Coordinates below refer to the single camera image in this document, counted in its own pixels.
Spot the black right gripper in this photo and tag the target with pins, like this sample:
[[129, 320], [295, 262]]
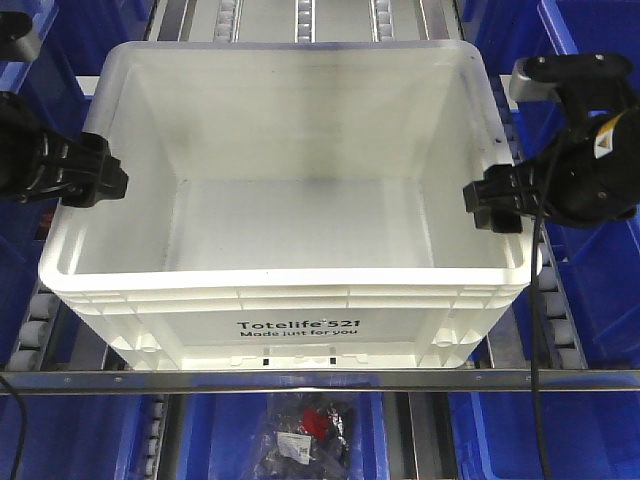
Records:
[[594, 181]]

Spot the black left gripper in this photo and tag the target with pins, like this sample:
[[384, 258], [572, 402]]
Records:
[[31, 159]]

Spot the white plastic tote bin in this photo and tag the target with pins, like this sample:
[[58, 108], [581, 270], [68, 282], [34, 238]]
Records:
[[291, 207]]

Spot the right side blue bin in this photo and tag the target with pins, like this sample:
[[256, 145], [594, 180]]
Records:
[[599, 269]]

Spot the lower right blue bin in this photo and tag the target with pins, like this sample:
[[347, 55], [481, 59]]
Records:
[[588, 435]]

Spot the lower left blue bin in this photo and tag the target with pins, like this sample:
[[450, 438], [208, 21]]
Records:
[[86, 437]]

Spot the lower middle blue bin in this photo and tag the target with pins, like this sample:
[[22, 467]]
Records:
[[219, 432]]

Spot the plastic bag of parts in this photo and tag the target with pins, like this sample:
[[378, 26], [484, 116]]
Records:
[[304, 436]]

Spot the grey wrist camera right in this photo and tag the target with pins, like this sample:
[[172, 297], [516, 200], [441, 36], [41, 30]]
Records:
[[523, 88]]

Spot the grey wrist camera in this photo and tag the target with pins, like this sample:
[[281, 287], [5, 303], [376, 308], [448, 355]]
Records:
[[523, 88], [19, 39]]

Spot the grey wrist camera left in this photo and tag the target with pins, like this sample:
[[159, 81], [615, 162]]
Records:
[[19, 39]]

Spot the steel shelf front rail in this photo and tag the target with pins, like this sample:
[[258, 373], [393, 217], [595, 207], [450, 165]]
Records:
[[270, 381]]

